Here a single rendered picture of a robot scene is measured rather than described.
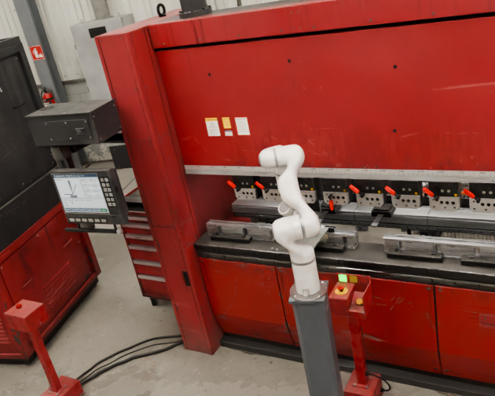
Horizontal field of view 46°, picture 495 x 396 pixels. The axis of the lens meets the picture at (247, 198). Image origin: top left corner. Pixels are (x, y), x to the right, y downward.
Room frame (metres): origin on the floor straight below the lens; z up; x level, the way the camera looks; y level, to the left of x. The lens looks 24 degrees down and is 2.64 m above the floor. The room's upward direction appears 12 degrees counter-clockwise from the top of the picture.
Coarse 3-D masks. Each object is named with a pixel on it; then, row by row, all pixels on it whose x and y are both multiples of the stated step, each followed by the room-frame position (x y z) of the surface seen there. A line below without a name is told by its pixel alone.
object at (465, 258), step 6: (462, 258) 2.58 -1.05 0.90; (468, 258) 2.57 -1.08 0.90; (480, 258) 2.55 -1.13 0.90; (486, 258) 2.53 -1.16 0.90; (492, 258) 2.52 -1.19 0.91; (462, 264) 2.57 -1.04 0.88; (468, 264) 2.55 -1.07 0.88; (474, 264) 2.54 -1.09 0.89; (480, 264) 2.52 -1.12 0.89; (486, 264) 2.50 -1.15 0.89; (492, 264) 2.49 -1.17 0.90
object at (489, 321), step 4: (480, 316) 2.46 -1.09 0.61; (484, 316) 2.45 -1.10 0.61; (488, 316) 2.44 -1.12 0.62; (492, 316) 2.43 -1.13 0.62; (480, 320) 2.46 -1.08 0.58; (484, 320) 2.45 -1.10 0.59; (488, 320) 2.44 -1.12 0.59; (492, 320) 2.43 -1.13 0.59; (480, 324) 2.44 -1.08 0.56; (484, 324) 2.43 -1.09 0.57; (488, 324) 2.44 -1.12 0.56; (492, 324) 2.43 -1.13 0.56
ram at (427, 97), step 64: (192, 64) 3.41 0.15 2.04; (256, 64) 3.18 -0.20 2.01; (320, 64) 2.97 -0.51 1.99; (384, 64) 2.79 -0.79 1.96; (448, 64) 2.62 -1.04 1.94; (192, 128) 3.47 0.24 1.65; (256, 128) 3.22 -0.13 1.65; (320, 128) 3.00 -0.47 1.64; (384, 128) 2.80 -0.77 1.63; (448, 128) 2.63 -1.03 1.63
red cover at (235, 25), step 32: (320, 0) 2.99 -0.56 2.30; (352, 0) 2.84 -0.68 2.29; (384, 0) 2.76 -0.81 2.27; (416, 0) 2.67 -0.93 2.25; (448, 0) 2.60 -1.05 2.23; (480, 0) 2.53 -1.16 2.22; (160, 32) 3.48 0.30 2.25; (192, 32) 3.36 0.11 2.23; (224, 32) 3.25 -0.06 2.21; (256, 32) 3.14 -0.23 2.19; (288, 32) 3.04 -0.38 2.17
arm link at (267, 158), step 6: (264, 150) 2.74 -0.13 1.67; (270, 150) 2.72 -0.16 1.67; (258, 156) 2.73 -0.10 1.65; (264, 156) 2.70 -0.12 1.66; (270, 156) 2.69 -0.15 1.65; (276, 156) 2.69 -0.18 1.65; (264, 162) 2.69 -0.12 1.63; (270, 162) 2.68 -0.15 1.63; (276, 162) 2.68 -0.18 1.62; (270, 168) 2.71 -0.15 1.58; (276, 168) 2.87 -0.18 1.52; (282, 168) 2.85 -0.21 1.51
